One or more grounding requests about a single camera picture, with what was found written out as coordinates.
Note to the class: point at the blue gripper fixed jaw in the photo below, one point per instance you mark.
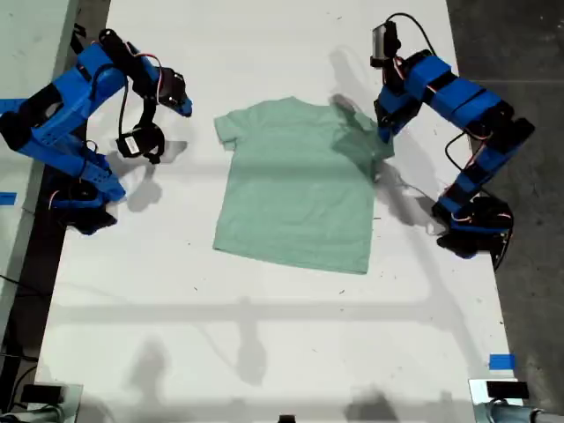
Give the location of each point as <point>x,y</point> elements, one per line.
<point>385,134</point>

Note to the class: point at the blue gripper moving jaw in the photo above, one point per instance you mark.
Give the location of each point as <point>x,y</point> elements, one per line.
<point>187,106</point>

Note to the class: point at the pale green T-shirt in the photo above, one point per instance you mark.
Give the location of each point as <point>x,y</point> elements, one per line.
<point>291,189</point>

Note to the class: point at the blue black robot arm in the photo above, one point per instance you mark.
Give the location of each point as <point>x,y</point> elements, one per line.
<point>66,110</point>
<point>462,101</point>

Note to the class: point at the black stand leg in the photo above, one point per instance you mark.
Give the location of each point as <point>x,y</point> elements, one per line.
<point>78,42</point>

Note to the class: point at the shiny metal plate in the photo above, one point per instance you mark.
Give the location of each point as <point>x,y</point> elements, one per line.
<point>72,401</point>
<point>478,396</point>

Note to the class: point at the small black box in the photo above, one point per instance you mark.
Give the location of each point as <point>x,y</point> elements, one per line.
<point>506,390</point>
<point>42,393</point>

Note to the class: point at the small black block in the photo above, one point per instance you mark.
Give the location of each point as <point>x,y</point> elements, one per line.
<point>286,418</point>

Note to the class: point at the grey metal pipe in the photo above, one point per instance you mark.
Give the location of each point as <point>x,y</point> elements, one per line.
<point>39,415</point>
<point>529,415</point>

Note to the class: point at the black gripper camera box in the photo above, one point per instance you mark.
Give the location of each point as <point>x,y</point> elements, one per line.
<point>382,44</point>
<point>132,144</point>

